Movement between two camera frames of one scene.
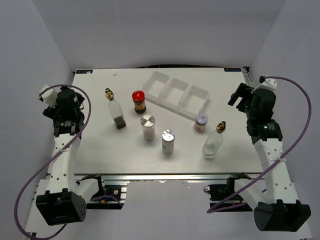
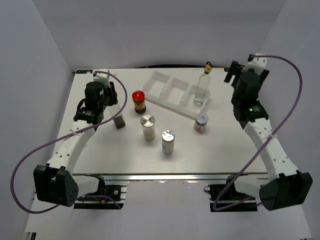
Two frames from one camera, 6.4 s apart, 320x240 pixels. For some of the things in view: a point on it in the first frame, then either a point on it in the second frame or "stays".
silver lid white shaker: (147, 122) stays
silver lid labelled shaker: (168, 138) stays
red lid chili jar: (138, 97) stays
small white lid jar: (201, 121) stays
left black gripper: (52, 112) to (111, 91)
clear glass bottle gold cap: (214, 142) to (203, 85)
